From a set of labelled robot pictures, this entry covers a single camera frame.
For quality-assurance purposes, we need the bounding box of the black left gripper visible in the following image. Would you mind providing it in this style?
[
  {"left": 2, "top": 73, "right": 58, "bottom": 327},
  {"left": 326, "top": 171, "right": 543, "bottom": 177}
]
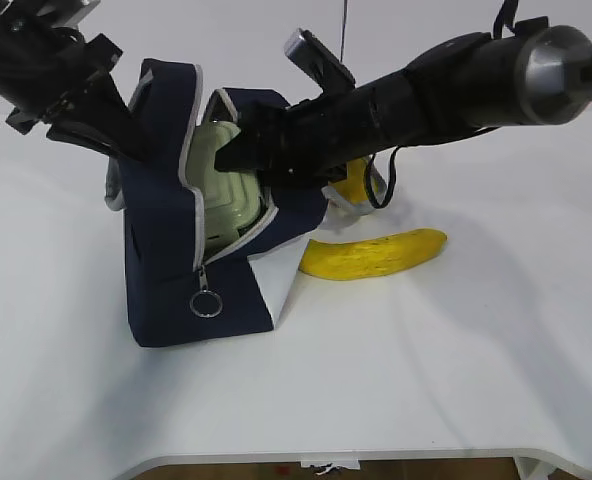
[{"left": 6, "top": 32, "right": 150, "bottom": 160}]

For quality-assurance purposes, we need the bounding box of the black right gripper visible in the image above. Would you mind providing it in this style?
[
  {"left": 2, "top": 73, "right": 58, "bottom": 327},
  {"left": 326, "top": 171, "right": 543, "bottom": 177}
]
[{"left": 214, "top": 85, "right": 376, "bottom": 188}]

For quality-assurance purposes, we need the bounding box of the glass container green lid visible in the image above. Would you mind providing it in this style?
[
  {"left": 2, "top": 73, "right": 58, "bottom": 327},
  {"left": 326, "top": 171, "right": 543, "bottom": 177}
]
[{"left": 184, "top": 121, "right": 266, "bottom": 256}]

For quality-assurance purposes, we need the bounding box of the yellow pear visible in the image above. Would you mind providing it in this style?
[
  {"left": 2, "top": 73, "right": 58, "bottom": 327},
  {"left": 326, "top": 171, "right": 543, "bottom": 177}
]
[{"left": 330, "top": 157, "right": 387, "bottom": 206}]

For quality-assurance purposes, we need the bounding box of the yellow banana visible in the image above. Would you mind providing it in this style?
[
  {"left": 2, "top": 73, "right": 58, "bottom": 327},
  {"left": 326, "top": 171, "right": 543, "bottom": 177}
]
[{"left": 299, "top": 228, "right": 448, "bottom": 281}]

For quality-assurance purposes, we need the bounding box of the navy and white lunch bag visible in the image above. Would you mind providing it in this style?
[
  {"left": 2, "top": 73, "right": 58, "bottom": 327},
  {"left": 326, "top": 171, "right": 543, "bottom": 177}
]
[{"left": 104, "top": 57, "right": 377, "bottom": 349}]

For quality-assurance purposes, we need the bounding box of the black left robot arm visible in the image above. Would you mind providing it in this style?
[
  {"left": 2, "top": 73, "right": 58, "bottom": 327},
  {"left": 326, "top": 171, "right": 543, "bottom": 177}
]
[{"left": 0, "top": 0, "right": 149, "bottom": 161}]

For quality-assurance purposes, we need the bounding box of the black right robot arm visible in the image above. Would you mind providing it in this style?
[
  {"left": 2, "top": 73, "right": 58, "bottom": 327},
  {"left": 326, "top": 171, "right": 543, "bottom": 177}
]
[{"left": 215, "top": 17, "right": 592, "bottom": 187}]

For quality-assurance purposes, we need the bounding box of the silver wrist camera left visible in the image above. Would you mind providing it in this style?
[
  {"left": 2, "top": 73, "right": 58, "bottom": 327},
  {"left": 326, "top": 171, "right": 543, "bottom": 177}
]
[{"left": 38, "top": 0, "right": 101, "bottom": 28}]

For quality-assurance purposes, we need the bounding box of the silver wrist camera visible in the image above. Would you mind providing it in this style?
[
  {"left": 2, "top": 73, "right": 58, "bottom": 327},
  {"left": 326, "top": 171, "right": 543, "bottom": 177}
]
[
  {"left": 38, "top": 0, "right": 101, "bottom": 28},
  {"left": 284, "top": 28, "right": 356, "bottom": 95}
]

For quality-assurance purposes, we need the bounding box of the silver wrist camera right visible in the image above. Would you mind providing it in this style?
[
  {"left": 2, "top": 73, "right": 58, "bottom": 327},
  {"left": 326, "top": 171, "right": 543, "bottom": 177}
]
[{"left": 284, "top": 28, "right": 356, "bottom": 95}]

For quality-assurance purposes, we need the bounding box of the black cable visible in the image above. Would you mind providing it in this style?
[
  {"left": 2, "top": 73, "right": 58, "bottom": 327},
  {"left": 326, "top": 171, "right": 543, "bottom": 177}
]
[{"left": 363, "top": 144, "right": 400, "bottom": 210}]

